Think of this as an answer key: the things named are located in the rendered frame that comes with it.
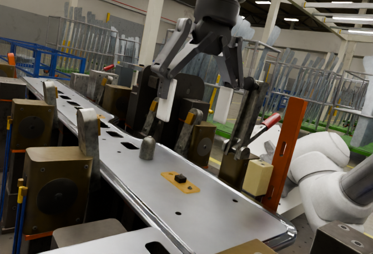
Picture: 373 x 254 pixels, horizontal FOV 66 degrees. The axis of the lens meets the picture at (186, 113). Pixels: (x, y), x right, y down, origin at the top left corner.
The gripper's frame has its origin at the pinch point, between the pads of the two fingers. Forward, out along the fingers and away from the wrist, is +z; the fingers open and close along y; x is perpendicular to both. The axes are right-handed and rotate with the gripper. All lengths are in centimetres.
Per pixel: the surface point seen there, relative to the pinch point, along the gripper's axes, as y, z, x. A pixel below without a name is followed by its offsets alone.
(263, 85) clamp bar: 15.4, -7.6, -1.8
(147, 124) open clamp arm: 12.0, 11.2, 32.9
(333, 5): 676, -219, 336
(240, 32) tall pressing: 351, -81, 317
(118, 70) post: 30, 1, 95
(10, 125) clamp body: -22.4, 14.4, 38.9
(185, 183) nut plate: 0.6, 12.9, -1.0
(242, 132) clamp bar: 14.5, 3.0, -0.1
